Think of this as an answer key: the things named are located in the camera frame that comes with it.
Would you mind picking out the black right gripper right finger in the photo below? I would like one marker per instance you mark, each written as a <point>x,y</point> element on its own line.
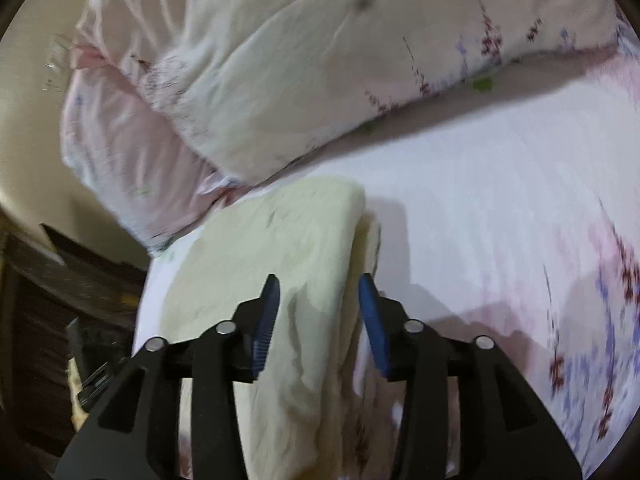
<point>461,397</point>

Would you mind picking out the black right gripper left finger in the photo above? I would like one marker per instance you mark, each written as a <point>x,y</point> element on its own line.
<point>132,429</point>

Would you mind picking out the cream cable-knit cardigan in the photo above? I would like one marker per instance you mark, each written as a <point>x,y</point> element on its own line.
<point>316,236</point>

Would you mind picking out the wooden shelf unit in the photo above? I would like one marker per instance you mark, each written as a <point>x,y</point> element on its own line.
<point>43,290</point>

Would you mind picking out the lavender print bed sheet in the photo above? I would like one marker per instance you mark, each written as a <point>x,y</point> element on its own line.
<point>510,207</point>

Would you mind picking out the pink floral pillow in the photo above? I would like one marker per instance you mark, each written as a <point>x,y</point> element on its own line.
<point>130,157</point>

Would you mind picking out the white floral duvet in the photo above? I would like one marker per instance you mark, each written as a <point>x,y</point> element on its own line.
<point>252,85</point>

